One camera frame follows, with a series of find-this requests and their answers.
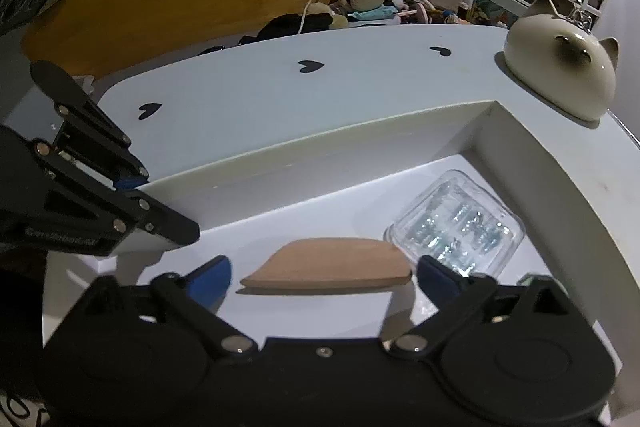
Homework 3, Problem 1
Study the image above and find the black cloth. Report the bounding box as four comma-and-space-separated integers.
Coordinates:
240, 13, 333, 46

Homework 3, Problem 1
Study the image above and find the clear plastic case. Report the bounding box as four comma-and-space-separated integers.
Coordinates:
383, 169, 526, 279

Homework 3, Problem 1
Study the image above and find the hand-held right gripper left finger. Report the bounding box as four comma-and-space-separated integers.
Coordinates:
89, 255, 258, 356

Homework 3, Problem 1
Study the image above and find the white cardboard box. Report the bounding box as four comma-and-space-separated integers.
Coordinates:
42, 99, 640, 427

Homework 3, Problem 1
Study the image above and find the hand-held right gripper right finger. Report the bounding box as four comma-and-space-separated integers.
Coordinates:
384, 256, 572, 360

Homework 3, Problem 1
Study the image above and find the teal cloth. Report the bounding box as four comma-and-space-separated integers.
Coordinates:
350, 4, 397, 21

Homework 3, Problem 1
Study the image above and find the brown wooden board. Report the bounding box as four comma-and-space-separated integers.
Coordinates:
239, 238, 413, 294

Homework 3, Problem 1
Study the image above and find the metal bicycle ornament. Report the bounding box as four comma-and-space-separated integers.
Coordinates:
564, 0, 597, 32

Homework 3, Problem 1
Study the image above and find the cat-shaped ceramic jar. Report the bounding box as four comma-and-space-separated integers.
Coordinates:
502, 0, 621, 122

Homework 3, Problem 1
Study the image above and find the pink round toy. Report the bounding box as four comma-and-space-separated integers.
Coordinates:
400, 0, 436, 25

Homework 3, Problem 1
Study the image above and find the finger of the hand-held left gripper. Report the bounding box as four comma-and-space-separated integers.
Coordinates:
29, 60, 151, 192
32, 140, 201, 246

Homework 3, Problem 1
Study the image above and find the colourful patterned box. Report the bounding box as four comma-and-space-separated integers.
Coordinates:
472, 0, 516, 28

